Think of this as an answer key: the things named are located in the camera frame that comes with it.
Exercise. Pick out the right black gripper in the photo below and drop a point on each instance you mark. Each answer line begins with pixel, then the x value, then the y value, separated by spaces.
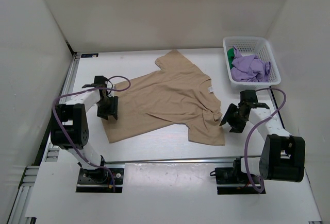
pixel 229 114

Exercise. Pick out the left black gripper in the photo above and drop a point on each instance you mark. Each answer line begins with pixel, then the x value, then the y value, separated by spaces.
pixel 113 109

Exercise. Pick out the purple t shirt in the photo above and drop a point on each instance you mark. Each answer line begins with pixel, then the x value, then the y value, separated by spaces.
pixel 249 68

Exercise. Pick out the beige t shirt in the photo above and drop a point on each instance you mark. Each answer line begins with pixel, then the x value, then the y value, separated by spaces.
pixel 178 93

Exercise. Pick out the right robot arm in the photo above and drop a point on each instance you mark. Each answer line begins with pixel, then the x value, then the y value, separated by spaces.
pixel 283 155

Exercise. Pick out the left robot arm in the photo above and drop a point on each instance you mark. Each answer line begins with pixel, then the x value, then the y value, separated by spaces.
pixel 69 128

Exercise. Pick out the blue label sticker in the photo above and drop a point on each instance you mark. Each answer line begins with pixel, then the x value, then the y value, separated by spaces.
pixel 95 55

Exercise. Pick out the green t shirt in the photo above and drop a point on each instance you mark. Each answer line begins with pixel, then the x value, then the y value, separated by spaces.
pixel 231 55

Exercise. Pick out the white plastic basket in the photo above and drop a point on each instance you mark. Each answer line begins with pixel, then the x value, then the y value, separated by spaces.
pixel 249 45

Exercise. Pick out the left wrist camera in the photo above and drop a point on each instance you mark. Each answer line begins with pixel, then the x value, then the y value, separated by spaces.
pixel 99 82

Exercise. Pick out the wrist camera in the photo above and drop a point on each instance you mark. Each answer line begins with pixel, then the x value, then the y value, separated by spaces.
pixel 99 82
pixel 248 99

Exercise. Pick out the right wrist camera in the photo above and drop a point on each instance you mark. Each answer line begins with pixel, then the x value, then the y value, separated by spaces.
pixel 248 99

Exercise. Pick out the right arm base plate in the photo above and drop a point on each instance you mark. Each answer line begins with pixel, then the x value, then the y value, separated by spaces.
pixel 232 182

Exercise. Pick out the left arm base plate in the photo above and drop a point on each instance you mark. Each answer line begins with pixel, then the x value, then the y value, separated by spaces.
pixel 100 181

